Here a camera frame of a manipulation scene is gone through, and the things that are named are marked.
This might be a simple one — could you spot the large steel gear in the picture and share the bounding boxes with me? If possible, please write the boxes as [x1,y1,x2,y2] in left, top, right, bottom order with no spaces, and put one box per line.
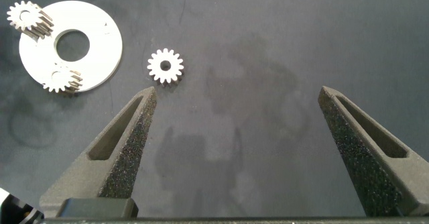
[146,48,185,87]

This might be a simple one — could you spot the round white plate with pins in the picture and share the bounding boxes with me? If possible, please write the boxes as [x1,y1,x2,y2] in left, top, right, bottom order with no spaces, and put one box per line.
[18,0,123,93]

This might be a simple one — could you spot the small steel gear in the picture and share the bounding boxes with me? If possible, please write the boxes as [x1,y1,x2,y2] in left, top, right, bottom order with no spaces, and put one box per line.
[6,0,54,40]
[42,64,84,96]

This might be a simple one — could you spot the black and silver fitting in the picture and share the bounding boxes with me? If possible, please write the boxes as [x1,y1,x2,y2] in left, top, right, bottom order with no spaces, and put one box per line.
[0,187,45,224]

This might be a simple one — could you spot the dark mat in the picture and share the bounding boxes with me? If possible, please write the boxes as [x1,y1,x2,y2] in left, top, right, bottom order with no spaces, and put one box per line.
[0,0,429,219]

